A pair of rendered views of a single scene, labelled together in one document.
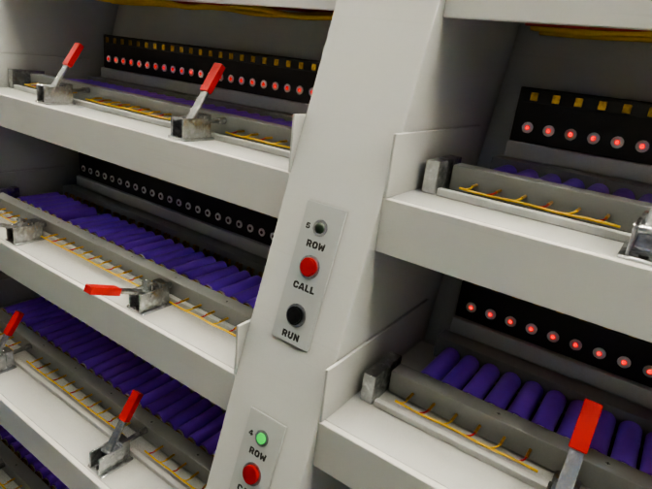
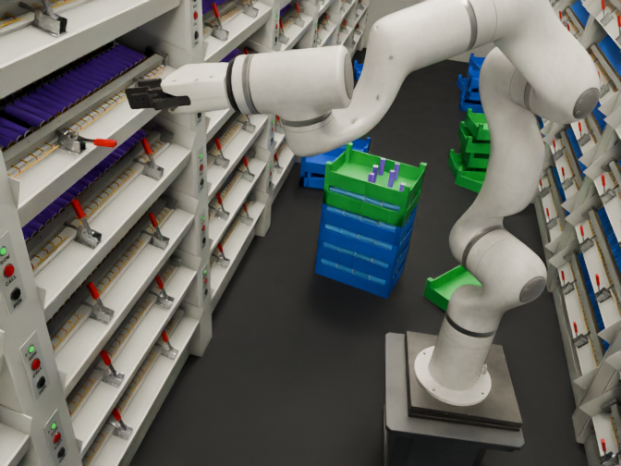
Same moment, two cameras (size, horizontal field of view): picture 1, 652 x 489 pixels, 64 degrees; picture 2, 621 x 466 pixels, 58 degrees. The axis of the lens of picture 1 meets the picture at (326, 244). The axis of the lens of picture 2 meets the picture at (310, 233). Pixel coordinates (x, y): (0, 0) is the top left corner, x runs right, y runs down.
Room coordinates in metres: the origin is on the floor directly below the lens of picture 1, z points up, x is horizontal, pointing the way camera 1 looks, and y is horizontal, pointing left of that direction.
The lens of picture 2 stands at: (0.63, 1.32, 1.37)
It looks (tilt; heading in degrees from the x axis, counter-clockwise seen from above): 35 degrees down; 249
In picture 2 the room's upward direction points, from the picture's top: 5 degrees clockwise
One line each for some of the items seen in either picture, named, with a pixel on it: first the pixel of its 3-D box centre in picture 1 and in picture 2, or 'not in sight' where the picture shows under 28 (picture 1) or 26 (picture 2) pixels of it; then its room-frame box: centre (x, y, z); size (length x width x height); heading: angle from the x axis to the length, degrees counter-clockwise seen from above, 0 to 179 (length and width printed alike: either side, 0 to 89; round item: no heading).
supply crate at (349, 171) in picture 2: not in sight; (375, 173); (-0.21, -0.24, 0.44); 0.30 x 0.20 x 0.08; 136
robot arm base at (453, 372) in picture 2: not in sight; (460, 349); (-0.09, 0.55, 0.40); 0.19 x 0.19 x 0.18
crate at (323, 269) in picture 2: not in sight; (360, 263); (-0.21, -0.24, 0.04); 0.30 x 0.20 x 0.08; 136
